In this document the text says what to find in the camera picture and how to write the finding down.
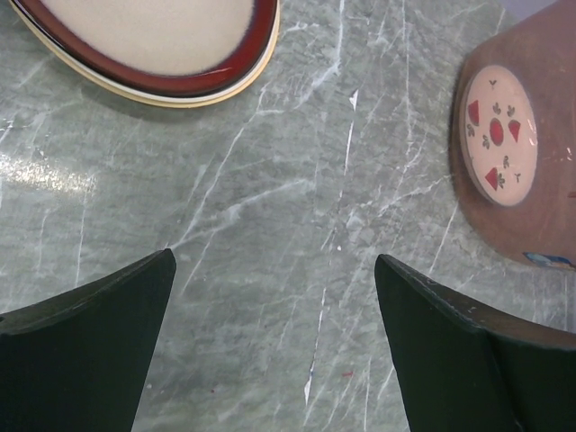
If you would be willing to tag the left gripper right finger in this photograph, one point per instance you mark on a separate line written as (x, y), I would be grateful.
(463, 365)

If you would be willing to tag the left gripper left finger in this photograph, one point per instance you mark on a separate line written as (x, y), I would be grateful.
(78, 361)

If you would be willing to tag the white watermelon pattern plate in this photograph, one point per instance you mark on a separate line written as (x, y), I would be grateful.
(498, 136)

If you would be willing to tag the red rimmed cream plate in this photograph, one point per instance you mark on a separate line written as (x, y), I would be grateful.
(157, 40)

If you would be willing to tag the translucent pink plastic bin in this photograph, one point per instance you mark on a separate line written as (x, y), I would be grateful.
(540, 52)

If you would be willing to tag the plain cream plate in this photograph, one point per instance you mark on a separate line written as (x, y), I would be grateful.
(252, 76)

